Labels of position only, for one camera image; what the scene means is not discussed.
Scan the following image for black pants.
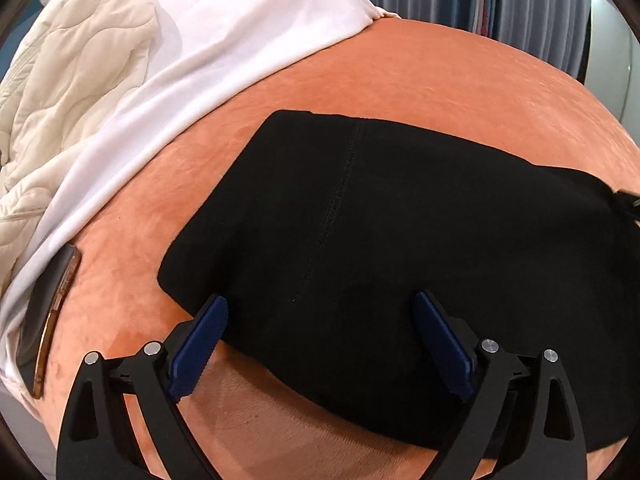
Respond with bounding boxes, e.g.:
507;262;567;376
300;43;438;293
157;110;639;451

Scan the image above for orange velvet bed cover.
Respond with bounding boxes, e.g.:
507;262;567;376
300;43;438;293
38;18;639;479

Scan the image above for black smartphone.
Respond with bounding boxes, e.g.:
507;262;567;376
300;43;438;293
16;244;81;399

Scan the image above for cream quilted comforter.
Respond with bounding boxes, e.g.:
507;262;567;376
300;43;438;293
1;0;160;286

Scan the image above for white sheet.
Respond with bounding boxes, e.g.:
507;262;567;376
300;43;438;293
0;0;402;421

